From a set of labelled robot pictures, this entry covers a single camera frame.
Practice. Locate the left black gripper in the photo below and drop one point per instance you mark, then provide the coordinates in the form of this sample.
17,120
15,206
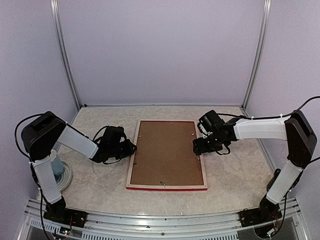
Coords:
129,151

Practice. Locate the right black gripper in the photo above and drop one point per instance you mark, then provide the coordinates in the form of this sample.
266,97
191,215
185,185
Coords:
199,147

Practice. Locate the brown backing board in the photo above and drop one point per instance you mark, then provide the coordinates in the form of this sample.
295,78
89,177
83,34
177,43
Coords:
166,152

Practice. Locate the wooden red photo frame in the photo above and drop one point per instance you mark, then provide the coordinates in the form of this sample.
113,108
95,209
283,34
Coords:
135,160

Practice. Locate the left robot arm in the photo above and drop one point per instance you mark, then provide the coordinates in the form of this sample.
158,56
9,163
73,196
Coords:
45,135

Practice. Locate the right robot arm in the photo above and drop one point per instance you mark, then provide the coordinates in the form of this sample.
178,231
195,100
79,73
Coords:
298,143

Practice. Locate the white round plate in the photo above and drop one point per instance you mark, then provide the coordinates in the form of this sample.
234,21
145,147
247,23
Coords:
64,180

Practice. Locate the light blue cup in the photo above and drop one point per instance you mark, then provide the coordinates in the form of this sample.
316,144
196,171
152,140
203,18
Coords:
56,163

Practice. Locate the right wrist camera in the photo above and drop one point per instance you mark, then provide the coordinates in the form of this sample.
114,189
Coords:
202,129

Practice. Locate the aluminium front rail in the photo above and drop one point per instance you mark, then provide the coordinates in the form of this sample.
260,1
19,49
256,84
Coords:
212,226

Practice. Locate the right aluminium post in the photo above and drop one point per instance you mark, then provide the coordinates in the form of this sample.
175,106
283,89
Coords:
258,53

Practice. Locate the aluminium post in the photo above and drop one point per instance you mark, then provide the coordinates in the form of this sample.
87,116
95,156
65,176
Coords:
54,5
258,53

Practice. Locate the left aluminium post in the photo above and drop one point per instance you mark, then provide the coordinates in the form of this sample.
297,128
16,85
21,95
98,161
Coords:
54,5

